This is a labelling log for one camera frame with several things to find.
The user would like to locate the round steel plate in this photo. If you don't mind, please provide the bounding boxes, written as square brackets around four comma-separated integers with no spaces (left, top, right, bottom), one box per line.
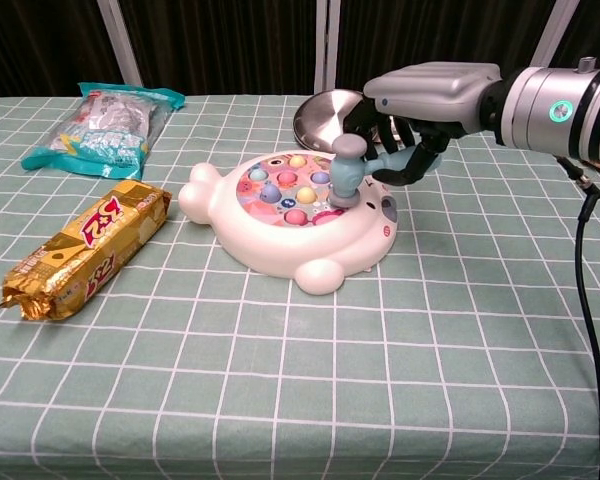
[292,88,381,150]

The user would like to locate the white whack-a-mole toy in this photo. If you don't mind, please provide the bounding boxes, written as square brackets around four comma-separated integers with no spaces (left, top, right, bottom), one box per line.
[178,150,400,295]

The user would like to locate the grey partition post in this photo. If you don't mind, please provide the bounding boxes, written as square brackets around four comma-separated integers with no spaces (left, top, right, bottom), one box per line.
[95,0,144,86]
[534,0,581,69]
[313,0,341,95]

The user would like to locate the small light blue toy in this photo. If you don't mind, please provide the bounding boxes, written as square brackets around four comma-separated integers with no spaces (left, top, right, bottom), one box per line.
[328,133,431,210]

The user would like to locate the green checked tablecloth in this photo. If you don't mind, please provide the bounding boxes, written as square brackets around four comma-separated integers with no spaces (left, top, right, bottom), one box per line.
[0,92,600,480]

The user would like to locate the gold biscuit pack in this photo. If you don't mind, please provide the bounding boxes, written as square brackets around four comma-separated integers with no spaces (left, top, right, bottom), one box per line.
[0,179,174,322]

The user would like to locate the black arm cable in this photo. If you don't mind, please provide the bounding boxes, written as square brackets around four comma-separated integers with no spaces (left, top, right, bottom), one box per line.
[554,155,600,480]

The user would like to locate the teal snack bag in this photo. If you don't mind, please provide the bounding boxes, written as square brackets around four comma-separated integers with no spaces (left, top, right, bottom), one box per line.
[20,81,186,181]

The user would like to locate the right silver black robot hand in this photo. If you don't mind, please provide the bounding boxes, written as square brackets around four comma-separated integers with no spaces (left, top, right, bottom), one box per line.
[342,60,504,186]

